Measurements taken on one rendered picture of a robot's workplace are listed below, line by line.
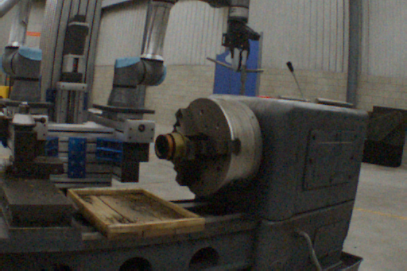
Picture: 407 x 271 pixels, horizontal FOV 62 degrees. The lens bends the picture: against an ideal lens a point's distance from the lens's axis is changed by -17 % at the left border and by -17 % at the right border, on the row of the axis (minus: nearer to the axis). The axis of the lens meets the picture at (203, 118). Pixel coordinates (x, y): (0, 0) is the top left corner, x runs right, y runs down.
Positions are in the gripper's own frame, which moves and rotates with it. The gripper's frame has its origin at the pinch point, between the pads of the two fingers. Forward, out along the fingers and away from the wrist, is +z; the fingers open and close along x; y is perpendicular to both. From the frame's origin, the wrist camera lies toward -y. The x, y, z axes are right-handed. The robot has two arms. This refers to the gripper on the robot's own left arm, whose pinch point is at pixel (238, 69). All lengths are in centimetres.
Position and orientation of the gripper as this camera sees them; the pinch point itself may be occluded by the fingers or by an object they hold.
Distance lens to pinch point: 151.6
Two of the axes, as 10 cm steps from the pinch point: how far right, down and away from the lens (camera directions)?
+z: -1.0, 9.9, 0.6
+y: -5.9, -1.0, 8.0
